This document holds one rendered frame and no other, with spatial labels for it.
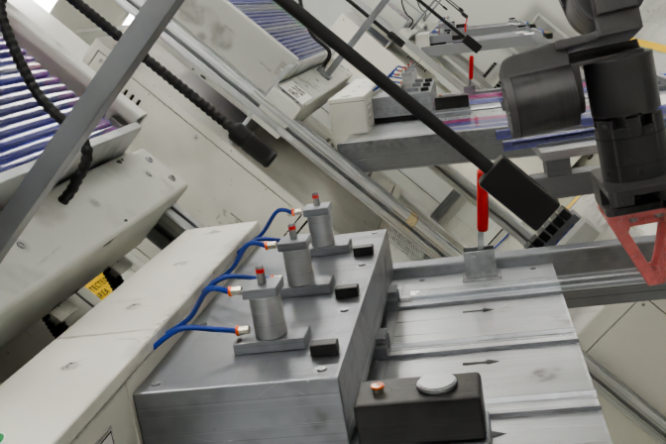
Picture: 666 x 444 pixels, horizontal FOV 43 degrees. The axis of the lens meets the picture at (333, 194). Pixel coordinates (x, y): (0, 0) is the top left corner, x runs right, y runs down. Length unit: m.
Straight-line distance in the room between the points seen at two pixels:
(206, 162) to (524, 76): 1.06
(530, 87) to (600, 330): 1.06
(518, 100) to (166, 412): 0.38
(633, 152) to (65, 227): 0.47
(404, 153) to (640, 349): 0.60
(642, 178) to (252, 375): 0.38
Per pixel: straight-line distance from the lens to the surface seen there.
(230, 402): 0.54
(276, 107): 1.61
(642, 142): 0.74
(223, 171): 1.70
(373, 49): 5.18
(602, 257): 0.87
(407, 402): 0.51
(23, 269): 0.65
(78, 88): 0.96
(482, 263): 0.84
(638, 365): 1.78
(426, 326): 0.74
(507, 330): 0.71
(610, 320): 1.73
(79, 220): 0.75
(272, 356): 0.57
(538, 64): 0.74
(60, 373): 0.57
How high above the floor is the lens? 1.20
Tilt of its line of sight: 1 degrees down
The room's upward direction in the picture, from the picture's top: 51 degrees counter-clockwise
